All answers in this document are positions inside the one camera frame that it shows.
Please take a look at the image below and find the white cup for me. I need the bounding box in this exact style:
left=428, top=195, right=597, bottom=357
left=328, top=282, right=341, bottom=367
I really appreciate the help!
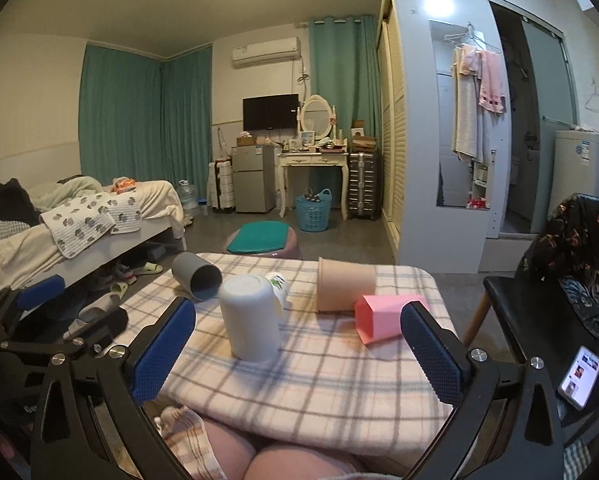
left=218, top=275, right=281, bottom=362

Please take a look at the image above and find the silver small fridge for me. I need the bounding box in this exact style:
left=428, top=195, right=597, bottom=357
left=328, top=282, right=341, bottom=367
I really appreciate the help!
left=231, top=144, right=278, bottom=213

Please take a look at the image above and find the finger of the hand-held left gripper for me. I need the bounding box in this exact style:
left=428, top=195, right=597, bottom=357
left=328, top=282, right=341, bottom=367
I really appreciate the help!
left=2, top=307, right=129, bottom=362
left=0, top=274, right=66, bottom=347

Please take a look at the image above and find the cardboard box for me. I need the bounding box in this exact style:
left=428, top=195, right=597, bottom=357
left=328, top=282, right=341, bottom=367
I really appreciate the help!
left=350, top=120, right=377, bottom=154

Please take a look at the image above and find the dark suitcase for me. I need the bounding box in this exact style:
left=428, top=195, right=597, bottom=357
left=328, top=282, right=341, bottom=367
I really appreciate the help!
left=348, top=151, right=381, bottom=221

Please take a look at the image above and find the leaf-patterned white blanket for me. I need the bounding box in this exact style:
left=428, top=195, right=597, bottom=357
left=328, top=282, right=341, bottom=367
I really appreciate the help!
left=40, top=192, right=143, bottom=259

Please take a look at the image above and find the white dressing table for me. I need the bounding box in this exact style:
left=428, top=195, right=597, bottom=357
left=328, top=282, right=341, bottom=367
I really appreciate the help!
left=278, top=151, right=350, bottom=221

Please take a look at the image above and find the white slipper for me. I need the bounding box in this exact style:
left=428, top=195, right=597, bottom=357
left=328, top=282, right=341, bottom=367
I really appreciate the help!
left=62, top=292, right=123, bottom=341

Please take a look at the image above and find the dark floral cloth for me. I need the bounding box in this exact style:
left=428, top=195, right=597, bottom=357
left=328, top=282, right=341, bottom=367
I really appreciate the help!
left=522, top=192, right=599, bottom=347

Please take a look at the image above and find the white wardrobe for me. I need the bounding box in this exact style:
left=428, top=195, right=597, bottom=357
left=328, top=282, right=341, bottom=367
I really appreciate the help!
left=377, top=0, right=513, bottom=273

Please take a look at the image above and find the person's right leg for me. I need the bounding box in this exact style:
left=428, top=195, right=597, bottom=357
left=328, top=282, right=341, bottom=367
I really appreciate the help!
left=242, top=441, right=373, bottom=480

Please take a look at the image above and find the round stool green cushion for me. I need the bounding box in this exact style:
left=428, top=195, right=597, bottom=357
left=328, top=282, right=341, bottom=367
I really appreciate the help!
left=221, top=222, right=305, bottom=261

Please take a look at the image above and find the person's left leg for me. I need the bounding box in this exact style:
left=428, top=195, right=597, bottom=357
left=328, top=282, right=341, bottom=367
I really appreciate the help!
left=200, top=411, right=256, bottom=480

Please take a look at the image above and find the black clothing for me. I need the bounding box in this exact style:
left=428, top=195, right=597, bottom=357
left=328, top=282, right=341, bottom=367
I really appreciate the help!
left=0, top=178, right=40, bottom=226

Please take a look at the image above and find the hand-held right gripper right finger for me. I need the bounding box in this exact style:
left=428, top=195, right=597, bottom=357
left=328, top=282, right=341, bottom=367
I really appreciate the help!
left=400, top=300, right=580, bottom=480

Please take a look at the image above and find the pink towel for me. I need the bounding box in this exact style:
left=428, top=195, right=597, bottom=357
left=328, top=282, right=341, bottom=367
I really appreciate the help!
left=478, top=50, right=507, bottom=116

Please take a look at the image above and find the smartphone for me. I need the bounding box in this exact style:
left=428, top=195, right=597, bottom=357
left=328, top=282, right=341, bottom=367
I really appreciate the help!
left=558, top=345, right=599, bottom=411

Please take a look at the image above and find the oval white mirror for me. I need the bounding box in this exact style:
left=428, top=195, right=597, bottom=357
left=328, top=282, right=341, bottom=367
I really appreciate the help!
left=297, top=94, right=338, bottom=140

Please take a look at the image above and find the person's leg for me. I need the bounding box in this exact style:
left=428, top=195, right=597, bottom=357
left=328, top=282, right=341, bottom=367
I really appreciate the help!
left=242, top=441, right=373, bottom=480
left=200, top=411, right=256, bottom=480

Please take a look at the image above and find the bed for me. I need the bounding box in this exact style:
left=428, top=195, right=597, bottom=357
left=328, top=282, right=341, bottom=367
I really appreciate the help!
left=0, top=175, right=188, bottom=293

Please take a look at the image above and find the grey cup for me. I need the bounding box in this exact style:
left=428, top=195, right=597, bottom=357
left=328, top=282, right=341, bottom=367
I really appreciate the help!
left=171, top=251, right=224, bottom=303

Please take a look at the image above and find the white suitcase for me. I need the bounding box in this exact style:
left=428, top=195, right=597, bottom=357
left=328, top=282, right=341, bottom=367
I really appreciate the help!
left=207, top=160, right=235, bottom=211

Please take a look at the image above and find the black television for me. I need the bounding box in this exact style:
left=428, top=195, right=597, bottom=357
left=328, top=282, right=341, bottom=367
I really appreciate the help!
left=242, top=93, right=300, bottom=132

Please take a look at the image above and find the pale green quilt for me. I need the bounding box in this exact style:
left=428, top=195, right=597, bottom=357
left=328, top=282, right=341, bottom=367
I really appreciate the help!
left=27, top=176, right=103, bottom=211

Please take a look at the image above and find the black chair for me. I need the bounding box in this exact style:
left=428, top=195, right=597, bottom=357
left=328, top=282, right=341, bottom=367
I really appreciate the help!
left=462, top=274, right=599, bottom=443

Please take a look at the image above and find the blue laundry basket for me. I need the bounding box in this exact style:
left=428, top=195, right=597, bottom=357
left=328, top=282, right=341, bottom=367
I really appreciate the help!
left=294, top=189, right=333, bottom=232

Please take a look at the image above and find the checked cloth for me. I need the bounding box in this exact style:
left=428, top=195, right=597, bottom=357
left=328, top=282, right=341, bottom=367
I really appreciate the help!
left=154, top=405, right=216, bottom=480

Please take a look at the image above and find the white washing machine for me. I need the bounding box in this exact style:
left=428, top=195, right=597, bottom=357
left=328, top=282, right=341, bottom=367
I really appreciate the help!
left=549, top=127, right=599, bottom=221

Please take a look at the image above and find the beige cup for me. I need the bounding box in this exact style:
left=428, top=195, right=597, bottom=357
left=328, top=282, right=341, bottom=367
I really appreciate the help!
left=316, top=256, right=377, bottom=314

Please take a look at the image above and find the white towel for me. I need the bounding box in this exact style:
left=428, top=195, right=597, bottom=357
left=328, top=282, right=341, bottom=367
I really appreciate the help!
left=452, top=45, right=493, bottom=162

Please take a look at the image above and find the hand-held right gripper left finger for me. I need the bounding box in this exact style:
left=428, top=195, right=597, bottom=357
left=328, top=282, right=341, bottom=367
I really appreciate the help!
left=30, top=298, right=198, bottom=480

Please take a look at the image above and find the clear water jug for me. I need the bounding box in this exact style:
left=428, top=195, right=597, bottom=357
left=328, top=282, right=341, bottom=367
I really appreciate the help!
left=176, top=179, right=200, bottom=213

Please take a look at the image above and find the white air conditioner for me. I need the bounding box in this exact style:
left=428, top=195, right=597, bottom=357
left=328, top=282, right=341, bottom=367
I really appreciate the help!
left=231, top=36, right=301, bottom=69

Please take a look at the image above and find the glass bathroom door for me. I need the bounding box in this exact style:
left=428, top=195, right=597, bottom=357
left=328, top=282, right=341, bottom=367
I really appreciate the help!
left=522, top=17, right=580, bottom=234

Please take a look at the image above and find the wide green curtain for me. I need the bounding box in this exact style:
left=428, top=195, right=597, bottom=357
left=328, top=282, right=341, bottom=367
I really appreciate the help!
left=80, top=42, right=213, bottom=187

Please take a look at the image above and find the pink square cup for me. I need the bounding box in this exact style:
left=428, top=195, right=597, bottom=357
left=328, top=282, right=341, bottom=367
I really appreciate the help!
left=354, top=294, right=430, bottom=346

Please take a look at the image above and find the narrow green curtain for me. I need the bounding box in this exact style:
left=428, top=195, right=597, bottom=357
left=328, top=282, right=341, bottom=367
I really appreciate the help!
left=307, top=15, right=383, bottom=147

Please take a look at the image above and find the plaid blanket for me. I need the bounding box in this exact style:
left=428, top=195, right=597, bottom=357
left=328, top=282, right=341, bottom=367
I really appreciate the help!
left=122, top=252, right=455, bottom=453

